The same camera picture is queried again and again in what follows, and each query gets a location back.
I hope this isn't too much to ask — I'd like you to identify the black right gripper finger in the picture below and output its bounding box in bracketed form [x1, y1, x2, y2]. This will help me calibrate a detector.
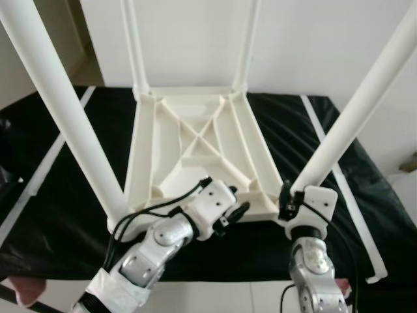
[278, 181, 295, 219]

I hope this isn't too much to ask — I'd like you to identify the white tapered table leg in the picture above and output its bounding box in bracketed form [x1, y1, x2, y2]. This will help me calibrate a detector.
[290, 3, 417, 194]
[0, 0, 131, 227]
[231, 0, 263, 93]
[121, 0, 152, 96]

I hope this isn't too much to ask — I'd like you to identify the black table cloth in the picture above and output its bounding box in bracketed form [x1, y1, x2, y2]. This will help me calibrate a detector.
[0, 83, 417, 307]

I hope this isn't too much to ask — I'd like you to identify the long white plastic strip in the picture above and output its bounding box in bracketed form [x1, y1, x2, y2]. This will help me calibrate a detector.
[0, 86, 97, 246]
[300, 95, 389, 283]

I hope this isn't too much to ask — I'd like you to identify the pink object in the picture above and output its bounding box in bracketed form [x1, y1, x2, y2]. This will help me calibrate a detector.
[8, 274, 51, 308]

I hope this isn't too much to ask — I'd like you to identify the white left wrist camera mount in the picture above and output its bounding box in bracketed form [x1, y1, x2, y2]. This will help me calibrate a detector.
[181, 179, 239, 241]

